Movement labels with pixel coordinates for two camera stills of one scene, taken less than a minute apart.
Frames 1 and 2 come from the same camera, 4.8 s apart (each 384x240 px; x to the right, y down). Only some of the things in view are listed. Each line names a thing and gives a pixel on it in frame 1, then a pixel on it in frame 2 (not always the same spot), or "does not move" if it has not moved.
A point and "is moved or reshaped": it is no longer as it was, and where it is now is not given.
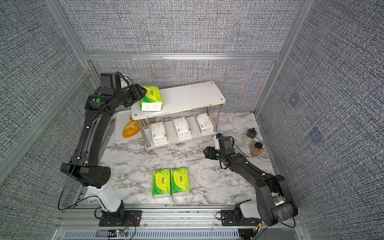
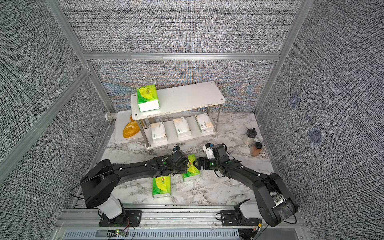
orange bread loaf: (131, 129) does not move
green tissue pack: (179, 178) → (192, 171)
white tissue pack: (204, 123) does not move
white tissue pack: (181, 127) does not move
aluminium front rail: (82, 223) does not move
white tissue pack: (158, 132) does not move
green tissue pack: (152, 100) is moved or reshaped
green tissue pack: (161, 183) does not move
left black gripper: (138, 94) → (184, 167)
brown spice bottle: (256, 149) does not move
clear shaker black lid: (251, 134) does not move
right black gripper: (210, 151) → (203, 160)
